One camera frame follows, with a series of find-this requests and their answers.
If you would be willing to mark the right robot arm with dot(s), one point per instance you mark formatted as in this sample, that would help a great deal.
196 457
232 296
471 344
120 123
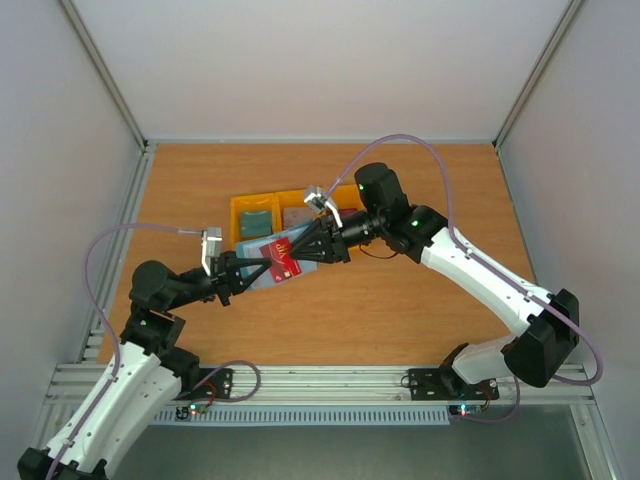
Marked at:
540 324

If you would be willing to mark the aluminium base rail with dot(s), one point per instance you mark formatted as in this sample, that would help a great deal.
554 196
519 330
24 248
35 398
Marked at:
337 385

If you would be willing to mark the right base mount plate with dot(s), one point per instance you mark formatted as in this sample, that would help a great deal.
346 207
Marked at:
426 384

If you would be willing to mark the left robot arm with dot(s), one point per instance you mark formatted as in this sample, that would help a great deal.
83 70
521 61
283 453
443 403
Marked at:
146 372

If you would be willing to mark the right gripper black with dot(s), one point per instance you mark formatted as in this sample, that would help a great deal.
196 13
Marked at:
338 240

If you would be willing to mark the blue leather card holder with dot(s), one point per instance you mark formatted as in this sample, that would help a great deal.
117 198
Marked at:
250 249

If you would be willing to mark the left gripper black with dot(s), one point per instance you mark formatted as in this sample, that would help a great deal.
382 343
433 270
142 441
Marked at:
225 281

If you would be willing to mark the base mount plate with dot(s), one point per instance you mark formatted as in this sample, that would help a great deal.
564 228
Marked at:
426 384
218 385

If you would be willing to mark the red card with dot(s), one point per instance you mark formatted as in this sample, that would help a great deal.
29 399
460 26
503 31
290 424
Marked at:
283 266

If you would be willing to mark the teal card in bin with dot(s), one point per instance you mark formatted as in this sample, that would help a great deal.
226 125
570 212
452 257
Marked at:
255 224

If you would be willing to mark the slotted cable duct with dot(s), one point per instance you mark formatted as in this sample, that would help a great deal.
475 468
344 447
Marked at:
276 416

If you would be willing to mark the yellow bin middle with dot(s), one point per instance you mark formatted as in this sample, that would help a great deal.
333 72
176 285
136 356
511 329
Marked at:
283 199

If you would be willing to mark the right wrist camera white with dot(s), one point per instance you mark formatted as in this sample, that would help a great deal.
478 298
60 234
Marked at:
320 202

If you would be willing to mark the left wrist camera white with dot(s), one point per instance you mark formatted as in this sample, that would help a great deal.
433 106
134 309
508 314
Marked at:
211 241

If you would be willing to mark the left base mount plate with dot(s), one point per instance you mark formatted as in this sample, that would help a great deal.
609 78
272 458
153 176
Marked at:
218 385

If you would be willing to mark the yellow bin left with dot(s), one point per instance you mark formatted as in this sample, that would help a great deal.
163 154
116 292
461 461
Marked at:
239 204

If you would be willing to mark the white card in bin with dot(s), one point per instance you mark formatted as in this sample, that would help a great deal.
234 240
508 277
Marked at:
295 216

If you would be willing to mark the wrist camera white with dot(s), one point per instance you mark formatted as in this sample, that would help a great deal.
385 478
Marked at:
211 241
320 202

